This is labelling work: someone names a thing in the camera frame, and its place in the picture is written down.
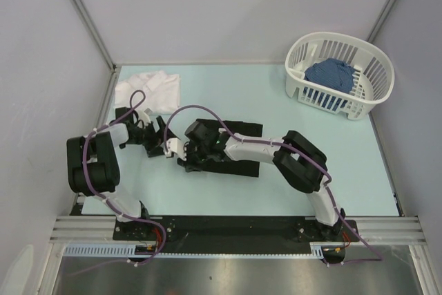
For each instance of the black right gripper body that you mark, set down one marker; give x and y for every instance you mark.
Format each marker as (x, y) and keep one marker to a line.
(196, 156)

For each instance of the white slotted cable duct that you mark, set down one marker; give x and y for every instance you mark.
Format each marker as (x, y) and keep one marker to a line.
(103, 250)

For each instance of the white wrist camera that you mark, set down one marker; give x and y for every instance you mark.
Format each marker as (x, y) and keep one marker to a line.
(175, 146)
(144, 116)

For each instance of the folded white shirt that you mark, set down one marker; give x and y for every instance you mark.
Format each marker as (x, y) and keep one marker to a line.
(162, 92)

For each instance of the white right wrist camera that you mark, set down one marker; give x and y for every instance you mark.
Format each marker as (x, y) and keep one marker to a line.
(175, 146)

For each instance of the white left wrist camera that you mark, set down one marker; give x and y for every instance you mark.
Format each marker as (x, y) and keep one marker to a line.
(144, 116)

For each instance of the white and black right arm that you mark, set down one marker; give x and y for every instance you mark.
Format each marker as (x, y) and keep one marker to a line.
(299, 162)

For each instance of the white plastic laundry basket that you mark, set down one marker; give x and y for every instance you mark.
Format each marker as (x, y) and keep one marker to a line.
(373, 79)

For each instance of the black long sleeve shirt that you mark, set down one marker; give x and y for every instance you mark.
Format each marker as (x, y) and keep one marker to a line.
(235, 162)

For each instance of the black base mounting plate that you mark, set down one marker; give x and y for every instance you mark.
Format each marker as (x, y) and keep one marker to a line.
(237, 235)

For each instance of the blue crumpled shirt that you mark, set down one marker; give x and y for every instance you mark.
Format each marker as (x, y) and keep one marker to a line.
(330, 73)

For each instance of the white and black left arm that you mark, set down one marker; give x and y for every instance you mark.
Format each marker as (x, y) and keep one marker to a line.
(92, 164)

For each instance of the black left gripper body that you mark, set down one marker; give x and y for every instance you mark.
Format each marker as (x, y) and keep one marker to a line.
(148, 137)

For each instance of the aluminium frame rail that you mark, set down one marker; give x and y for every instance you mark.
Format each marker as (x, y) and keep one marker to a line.
(375, 230)

